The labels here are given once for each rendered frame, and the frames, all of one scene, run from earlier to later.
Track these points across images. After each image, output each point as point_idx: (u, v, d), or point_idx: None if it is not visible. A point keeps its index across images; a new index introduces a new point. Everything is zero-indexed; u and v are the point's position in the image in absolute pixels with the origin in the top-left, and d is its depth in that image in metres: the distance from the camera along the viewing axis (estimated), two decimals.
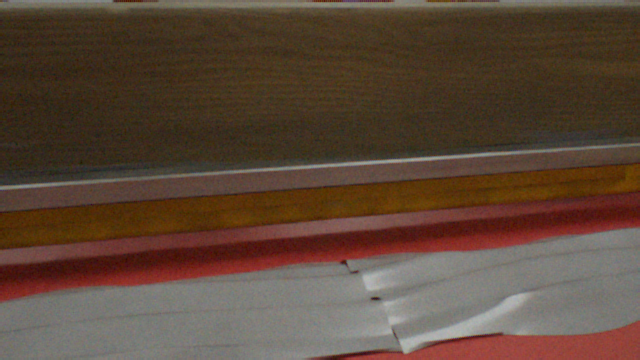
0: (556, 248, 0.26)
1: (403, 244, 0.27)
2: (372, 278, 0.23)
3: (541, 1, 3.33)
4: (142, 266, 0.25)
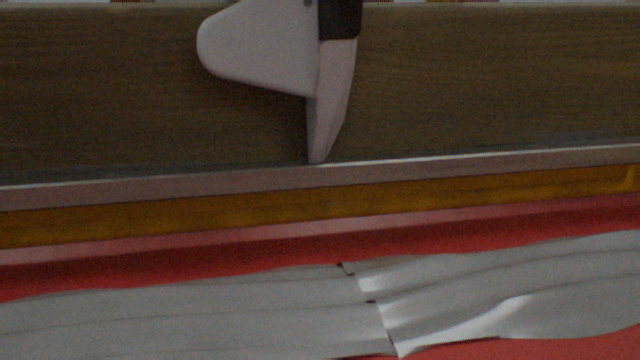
0: (554, 250, 0.26)
1: (400, 246, 0.27)
2: (368, 281, 0.22)
3: (541, 1, 3.33)
4: (136, 268, 0.25)
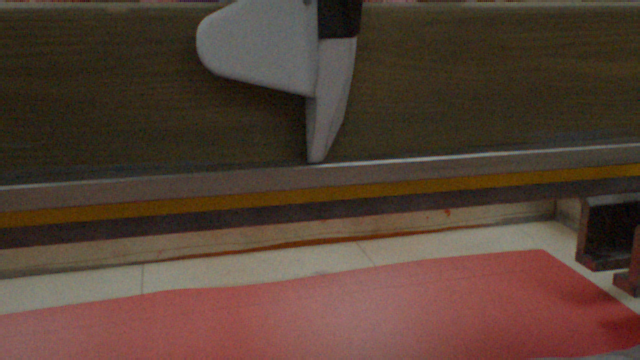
0: None
1: None
2: None
3: None
4: None
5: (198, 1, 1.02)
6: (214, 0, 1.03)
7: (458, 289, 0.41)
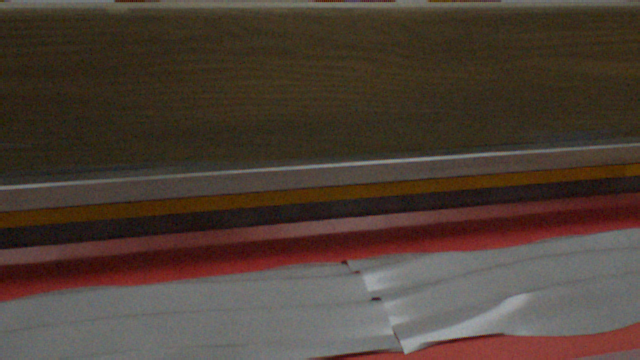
0: (557, 248, 0.26)
1: (404, 244, 0.27)
2: (373, 278, 0.23)
3: (543, 1, 3.33)
4: (143, 266, 0.25)
5: None
6: None
7: None
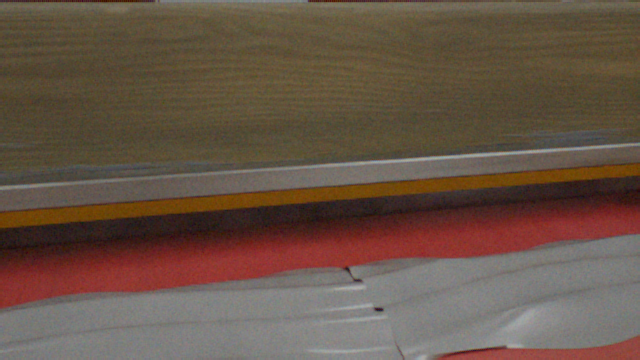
0: (560, 255, 0.26)
1: (406, 249, 0.27)
2: (375, 287, 0.22)
3: None
4: (143, 271, 0.25)
5: None
6: None
7: None
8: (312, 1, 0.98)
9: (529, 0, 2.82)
